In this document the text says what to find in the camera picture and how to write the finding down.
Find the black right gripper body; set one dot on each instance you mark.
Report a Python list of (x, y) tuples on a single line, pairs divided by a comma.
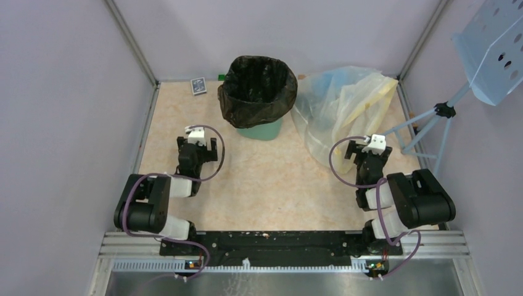
[(361, 156)]

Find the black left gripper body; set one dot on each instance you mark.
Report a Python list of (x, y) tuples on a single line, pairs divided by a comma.
[(206, 155)]

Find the translucent white trash bag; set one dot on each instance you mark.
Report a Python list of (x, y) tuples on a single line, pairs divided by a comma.
[(339, 103)]

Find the green plastic trash bin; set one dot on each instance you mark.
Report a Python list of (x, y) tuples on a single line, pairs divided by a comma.
[(264, 132)]

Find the black trash bag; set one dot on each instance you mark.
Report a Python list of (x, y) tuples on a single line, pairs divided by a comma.
[(256, 90)]

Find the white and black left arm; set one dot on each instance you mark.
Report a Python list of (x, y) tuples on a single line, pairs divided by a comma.
[(144, 202)]

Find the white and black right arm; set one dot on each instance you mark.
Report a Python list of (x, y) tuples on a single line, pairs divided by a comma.
[(418, 199)]

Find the light blue tripod stand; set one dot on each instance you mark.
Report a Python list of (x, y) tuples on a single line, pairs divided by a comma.
[(441, 111)]

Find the perforated light blue panel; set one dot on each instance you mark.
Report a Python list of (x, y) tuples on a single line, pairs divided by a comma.
[(490, 49)]

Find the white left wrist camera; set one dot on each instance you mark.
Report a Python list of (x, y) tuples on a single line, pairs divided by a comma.
[(196, 135)]

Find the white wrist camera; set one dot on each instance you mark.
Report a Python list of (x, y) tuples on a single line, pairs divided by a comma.
[(375, 144), (196, 135)]

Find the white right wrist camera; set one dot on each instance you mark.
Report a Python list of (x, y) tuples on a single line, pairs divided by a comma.
[(375, 144)]

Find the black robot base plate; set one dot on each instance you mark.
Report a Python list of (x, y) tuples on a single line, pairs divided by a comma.
[(280, 248)]

